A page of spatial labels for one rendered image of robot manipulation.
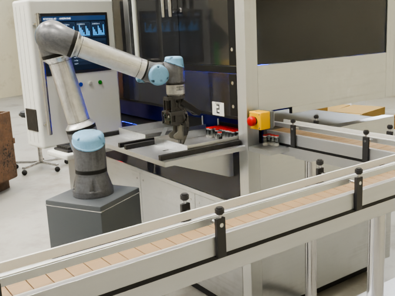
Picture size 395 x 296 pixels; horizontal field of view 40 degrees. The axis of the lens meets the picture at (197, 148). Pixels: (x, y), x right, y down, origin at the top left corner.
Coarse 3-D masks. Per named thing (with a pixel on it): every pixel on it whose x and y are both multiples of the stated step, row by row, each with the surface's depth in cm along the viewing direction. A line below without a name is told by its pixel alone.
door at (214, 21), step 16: (192, 0) 245; (208, 0) 236; (224, 0) 227; (192, 16) 248; (208, 16) 238; (224, 16) 229; (192, 32) 250; (208, 32) 240; (224, 32) 231; (192, 48) 252; (208, 48) 242; (224, 48) 232; (208, 64) 244; (224, 64) 234
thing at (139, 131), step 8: (120, 128) 265; (128, 128) 270; (136, 128) 272; (144, 128) 275; (152, 128) 278; (160, 128) 278; (168, 128) 277; (192, 128) 261; (200, 128) 263; (128, 136) 260; (136, 136) 253; (144, 136) 247; (152, 136) 248
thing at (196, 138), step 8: (160, 136) 241; (168, 136) 243; (192, 136) 251; (200, 136) 253; (160, 144) 236; (168, 144) 231; (176, 144) 225; (184, 144) 221; (192, 144) 220; (200, 144) 222; (208, 144) 225
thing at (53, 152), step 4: (108, 148) 279; (48, 152) 276; (52, 152) 273; (56, 152) 271; (60, 152) 269; (64, 152) 269; (72, 152) 268; (56, 156) 270; (60, 156) 267; (64, 156) 264; (68, 156) 264; (72, 156) 265
